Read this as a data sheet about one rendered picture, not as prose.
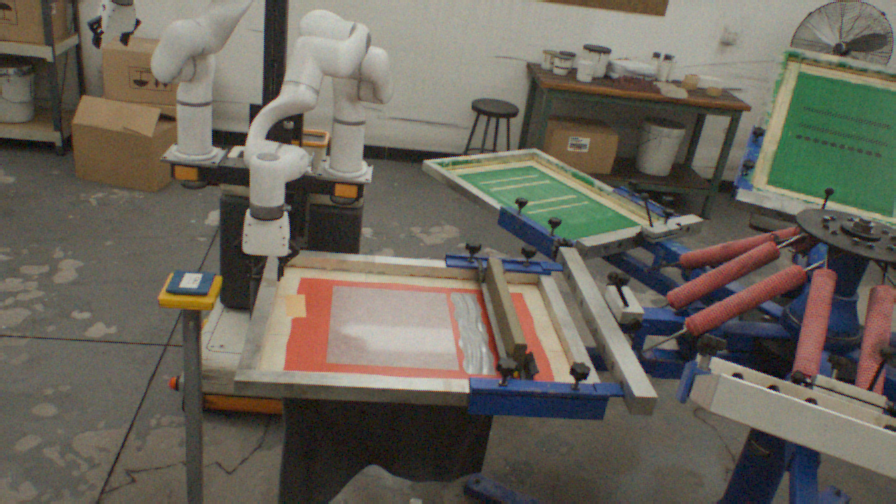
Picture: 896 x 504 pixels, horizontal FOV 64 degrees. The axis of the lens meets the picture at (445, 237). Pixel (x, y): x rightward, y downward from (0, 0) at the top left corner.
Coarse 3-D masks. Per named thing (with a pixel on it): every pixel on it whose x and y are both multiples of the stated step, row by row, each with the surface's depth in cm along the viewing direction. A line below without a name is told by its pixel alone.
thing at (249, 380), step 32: (320, 256) 196; (352, 256) 198; (544, 288) 197; (256, 320) 164; (256, 352) 154; (576, 352) 170; (256, 384) 145; (288, 384) 146; (320, 384) 147; (352, 384) 148; (384, 384) 150; (416, 384) 151; (448, 384) 153
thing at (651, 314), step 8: (608, 304) 183; (648, 312) 182; (656, 312) 183; (664, 312) 183; (672, 312) 184; (616, 320) 179; (648, 320) 180; (656, 320) 180; (664, 320) 180; (672, 320) 180; (624, 328) 180; (656, 328) 181; (664, 328) 181; (672, 328) 181
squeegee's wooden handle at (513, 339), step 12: (492, 264) 190; (492, 276) 186; (492, 288) 185; (504, 288) 179; (492, 300) 184; (504, 300) 174; (504, 312) 170; (504, 324) 169; (516, 324) 165; (504, 336) 168; (516, 336) 160; (504, 348) 167; (516, 348) 158; (516, 360) 160
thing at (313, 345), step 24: (312, 336) 168; (336, 336) 169; (360, 336) 170; (384, 336) 172; (408, 336) 173; (432, 336) 175; (456, 336) 176; (528, 336) 180; (288, 360) 158; (312, 360) 160; (336, 360) 161; (360, 360) 162; (384, 360) 163; (408, 360) 164; (432, 360) 166; (456, 360) 167
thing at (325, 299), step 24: (312, 288) 187; (336, 288) 189; (360, 288) 190; (384, 288) 192; (408, 288) 194; (432, 288) 196; (456, 288) 197; (312, 312) 177; (336, 312) 178; (360, 312) 180; (384, 312) 181; (408, 312) 183; (432, 312) 184; (528, 312) 191
